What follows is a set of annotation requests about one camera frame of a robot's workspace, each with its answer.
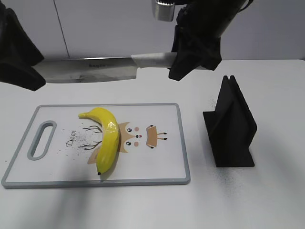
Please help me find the yellow plastic banana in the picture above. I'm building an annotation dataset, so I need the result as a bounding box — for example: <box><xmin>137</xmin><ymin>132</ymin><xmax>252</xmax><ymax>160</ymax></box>
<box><xmin>78</xmin><ymin>107</ymin><xmax>120</xmax><ymax>176</ymax></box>

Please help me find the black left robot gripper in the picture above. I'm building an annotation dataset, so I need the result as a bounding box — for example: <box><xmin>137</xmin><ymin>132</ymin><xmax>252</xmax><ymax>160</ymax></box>
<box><xmin>0</xmin><ymin>3</ymin><xmax>46</xmax><ymax>91</ymax></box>

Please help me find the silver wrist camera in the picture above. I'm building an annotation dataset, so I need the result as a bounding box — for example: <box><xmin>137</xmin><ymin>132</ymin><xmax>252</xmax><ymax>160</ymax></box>
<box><xmin>151</xmin><ymin>0</ymin><xmax>175</xmax><ymax>22</ymax></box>

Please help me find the white cutting board grey rim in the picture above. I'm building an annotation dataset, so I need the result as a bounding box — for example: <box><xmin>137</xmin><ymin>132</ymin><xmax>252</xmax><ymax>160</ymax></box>
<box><xmin>1</xmin><ymin>103</ymin><xmax>191</xmax><ymax>189</ymax></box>

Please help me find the black knife stand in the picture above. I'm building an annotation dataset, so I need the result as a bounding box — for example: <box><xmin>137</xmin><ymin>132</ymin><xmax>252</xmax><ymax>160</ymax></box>
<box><xmin>203</xmin><ymin>75</ymin><xmax>257</xmax><ymax>167</ymax></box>

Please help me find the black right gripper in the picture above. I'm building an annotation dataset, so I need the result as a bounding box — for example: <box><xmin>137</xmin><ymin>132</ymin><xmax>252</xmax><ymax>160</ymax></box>
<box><xmin>169</xmin><ymin>0</ymin><xmax>238</xmax><ymax>81</ymax></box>

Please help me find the cleaver knife with white handle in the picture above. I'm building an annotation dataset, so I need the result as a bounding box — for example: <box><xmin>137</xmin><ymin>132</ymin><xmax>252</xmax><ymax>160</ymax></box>
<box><xmin>33</xmin><ymin>52</ymin><xmax>176</xmax><ymax>83</ymax></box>

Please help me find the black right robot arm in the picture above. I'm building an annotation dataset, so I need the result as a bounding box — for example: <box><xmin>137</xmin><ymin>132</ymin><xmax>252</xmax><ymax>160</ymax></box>
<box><xmin>169</xmin><ymin>0</ymin><xmax>252</xmax><ymax>81</ymax></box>

